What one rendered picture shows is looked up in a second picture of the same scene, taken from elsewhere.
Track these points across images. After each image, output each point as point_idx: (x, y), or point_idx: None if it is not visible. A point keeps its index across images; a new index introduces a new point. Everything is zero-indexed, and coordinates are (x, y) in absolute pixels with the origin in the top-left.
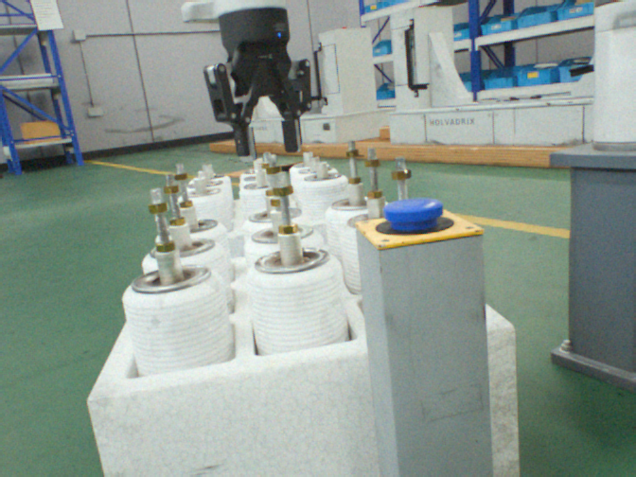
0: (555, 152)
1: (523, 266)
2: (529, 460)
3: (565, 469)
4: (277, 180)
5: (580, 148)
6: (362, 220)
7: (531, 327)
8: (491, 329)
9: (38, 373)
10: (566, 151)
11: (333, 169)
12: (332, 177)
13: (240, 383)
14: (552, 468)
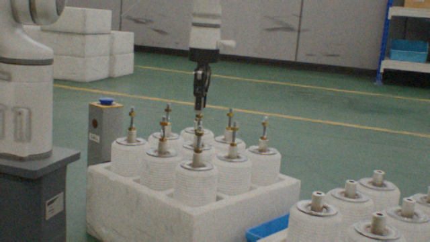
0: (76, 151)
1: None
2: (82, 240)
3: (68, 239)
4: (197, 120)
5: (60, 155)
6: (169, 152)
7: None
8: (95, 165)
9: None
10: (69, 151)
11: (357, 234)
12: (297, 203)
13: None
14: (73, 239)
